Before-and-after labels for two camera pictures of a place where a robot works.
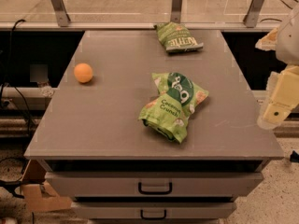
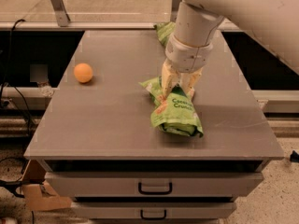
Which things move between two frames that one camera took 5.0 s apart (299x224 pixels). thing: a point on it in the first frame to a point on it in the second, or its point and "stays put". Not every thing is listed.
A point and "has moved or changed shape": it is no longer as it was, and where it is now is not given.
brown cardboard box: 39,197 stays put
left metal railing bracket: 59,5 stays put
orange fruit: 83,73 stays put
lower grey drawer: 155,210 stays put
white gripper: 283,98 to 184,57
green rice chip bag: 169,112 has moved or changed shape
